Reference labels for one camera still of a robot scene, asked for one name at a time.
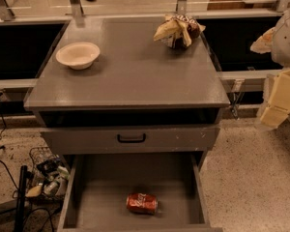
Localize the black drawer handle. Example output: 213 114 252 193
117 133 146 144

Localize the closed grey top drawer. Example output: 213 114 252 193
42 125 219 155

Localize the wire basket with items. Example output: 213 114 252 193
26 147 70 201

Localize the black stand pole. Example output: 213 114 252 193
14 165 27 232

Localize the crumpled brown chip bag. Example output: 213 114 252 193
153 14 206 49

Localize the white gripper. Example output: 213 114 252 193
250 8 290 129

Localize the open grey middle drawer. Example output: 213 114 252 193
58 153 223 232

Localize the grey drawer cabinet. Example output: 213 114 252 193
23 15 231 157

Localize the red coke can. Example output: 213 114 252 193
126 192 158 215

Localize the metal clamp bracket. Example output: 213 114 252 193
230 79 245 119

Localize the black floor cable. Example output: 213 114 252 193
0 92 19 191

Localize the white paper bowl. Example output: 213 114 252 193
56 42 101 70

